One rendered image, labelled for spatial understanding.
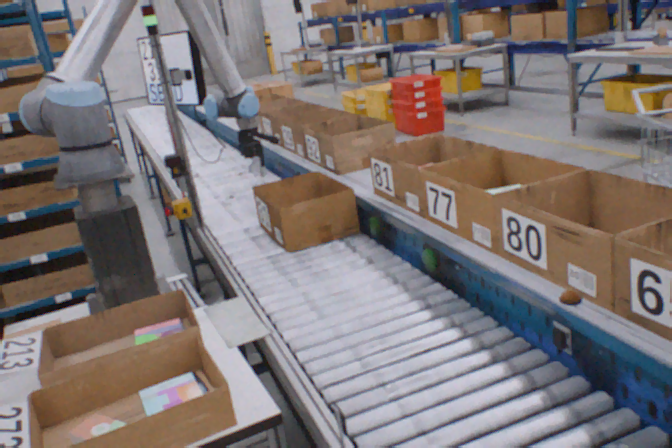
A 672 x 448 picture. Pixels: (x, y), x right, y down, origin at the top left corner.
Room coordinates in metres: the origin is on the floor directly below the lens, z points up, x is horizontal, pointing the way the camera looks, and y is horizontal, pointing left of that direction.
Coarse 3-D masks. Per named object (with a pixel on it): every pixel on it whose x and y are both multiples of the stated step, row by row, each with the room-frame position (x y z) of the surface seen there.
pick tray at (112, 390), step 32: (160, 352) 1.37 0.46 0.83; (192, 352) 1.40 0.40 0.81; (64, 384) 1.29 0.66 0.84; (96, 384) 1.31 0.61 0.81; (128, 384) 1.34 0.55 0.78; (224, 384) 1.18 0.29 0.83; (32, 416) 1.20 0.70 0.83; (64, 416) 1.28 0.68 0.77; (128, 416) 1.24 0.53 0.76; (160, 416) 1.09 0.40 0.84; (192, 416) 1.12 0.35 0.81; (224, 416) 1.14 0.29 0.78
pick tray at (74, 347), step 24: (120, 312) 1.66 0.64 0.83; (144, 312) 1.68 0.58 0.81; (168, 312) 1.70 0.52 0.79; (192, 312) 1.55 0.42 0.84; (48, 336) 1.59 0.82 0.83; (72, 336) 1.61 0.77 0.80; (96, 336) 1.63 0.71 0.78; (120, 336) 1.65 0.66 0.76; (168, 336) 1.42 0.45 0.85; (48, 360) 1.51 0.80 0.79; (72, 360) 1.56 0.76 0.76; (96, 360) 1.37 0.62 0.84; (48, 384) 1.33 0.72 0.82
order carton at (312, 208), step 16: (304, 176) 2.57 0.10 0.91; (320, 176) 2.57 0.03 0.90; (256, 192) 2.43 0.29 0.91; (272, 192) 2.53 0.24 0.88; (288, 192) 2.55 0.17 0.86; (304, 192) 2.57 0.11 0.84; (320, 192) 2.59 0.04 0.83; (336, 192) 2.41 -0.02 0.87; (352, 192) 2.22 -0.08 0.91; (256, 208) 2.50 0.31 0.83; (272, 208) 2.22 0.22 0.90; (288, 208) 2.14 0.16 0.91; (304, 208) 2.16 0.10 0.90; (320, 208) 2.18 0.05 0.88; (336, 208) 2.20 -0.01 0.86; (352, 208) 2.22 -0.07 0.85; (272, 224) 2.27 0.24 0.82; (288, 224) 2.14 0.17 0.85; (304, 224) 2.16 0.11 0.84; (320, 224) 2.18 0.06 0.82; (336, 224) 2.20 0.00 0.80; (352, 224) 2.22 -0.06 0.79; (288, 240) 2.14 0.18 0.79; (304, 240) 2.16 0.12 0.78; (320, 240) 2.18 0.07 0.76
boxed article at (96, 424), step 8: (96, 416) 1.21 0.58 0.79; (104, 416) 1.21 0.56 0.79; (80, 424) 1.19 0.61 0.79; (88, 424) 1.19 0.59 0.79; (96, 424) 1.18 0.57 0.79; (104, 424) 1.18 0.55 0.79; (112, 424) 1.17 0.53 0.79; (120, 424) 1.17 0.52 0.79; (72, 432) 1.17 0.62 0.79; (80, 432) 1.16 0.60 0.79; (88, 432) 1.16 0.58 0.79; (96, 432) 1.15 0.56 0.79; (104, 432) 1.15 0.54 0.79; (72, 440) 1.17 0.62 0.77; (80, 440) 1.15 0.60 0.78
